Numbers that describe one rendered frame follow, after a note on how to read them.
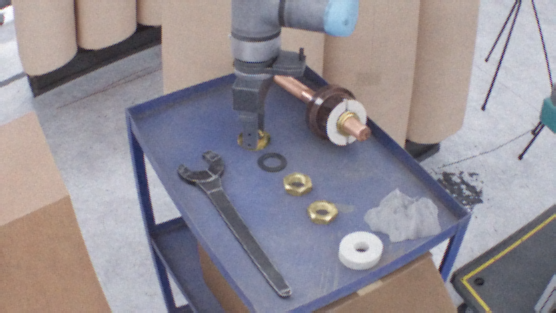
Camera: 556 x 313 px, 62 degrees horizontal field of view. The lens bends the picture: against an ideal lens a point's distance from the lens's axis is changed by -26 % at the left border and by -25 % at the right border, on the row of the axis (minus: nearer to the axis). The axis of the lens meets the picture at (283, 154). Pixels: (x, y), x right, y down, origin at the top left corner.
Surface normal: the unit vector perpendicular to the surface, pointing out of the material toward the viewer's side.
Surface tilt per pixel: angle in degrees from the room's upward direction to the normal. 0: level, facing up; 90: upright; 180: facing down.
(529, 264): 0
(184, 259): 0
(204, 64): 90
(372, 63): 90
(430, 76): 90
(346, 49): 90
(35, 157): 0
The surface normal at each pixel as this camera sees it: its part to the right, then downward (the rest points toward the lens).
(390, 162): 0.03, -0.78
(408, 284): 0.25, -0.47
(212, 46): -0.40, 0.56
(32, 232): 0.59, 0.52
